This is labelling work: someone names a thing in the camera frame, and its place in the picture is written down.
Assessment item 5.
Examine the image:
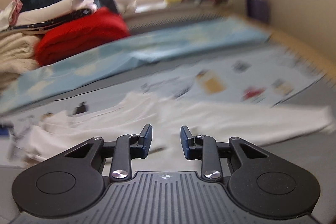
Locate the white long-sleeve shirt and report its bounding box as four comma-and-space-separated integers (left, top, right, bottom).
25, 92, 335, 162

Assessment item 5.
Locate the stack of folded clothes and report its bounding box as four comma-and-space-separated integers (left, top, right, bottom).
1, 0, 97, 37

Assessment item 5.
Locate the printed light blue bed sheet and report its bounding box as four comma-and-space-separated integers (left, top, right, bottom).
5, 47, 322, 157

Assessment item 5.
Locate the cream folded blanket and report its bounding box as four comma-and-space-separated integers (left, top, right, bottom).
1, 33, 41, 93

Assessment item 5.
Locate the light blue folded quilt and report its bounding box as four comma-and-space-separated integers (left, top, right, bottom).
1, 17, 270, 114

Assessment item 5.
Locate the red knitted blanket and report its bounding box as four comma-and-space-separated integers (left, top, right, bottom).
35, 7, 130, 67

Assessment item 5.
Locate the dark blue box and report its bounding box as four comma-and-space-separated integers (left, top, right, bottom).
245, 0, 270, 24

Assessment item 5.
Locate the white plush toy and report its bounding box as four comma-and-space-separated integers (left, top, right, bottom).
114, 0, 137, 14

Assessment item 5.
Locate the wooden bed frame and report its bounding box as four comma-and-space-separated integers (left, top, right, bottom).
221, 10, 335, 80

